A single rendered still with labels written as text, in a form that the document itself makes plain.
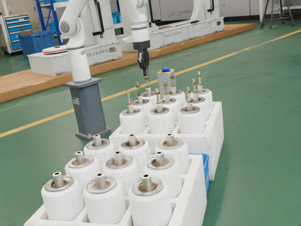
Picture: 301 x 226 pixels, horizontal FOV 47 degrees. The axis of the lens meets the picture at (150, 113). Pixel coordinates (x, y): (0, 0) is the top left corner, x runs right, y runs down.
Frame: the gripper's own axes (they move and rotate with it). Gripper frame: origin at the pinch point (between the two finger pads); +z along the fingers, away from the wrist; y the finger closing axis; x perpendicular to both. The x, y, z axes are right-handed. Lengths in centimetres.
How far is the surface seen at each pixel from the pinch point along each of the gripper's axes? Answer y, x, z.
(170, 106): -16.8, -13.2, 10.7
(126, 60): 204, 77, 30
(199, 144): -33.1, -25.6, 20.2
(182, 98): -3.5, -15.9, 12.1
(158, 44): 254, 52, 23
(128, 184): -69, -11, 14
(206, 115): -15.9, -26.8, 15.8
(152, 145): -32.0, -7.8, 20.5
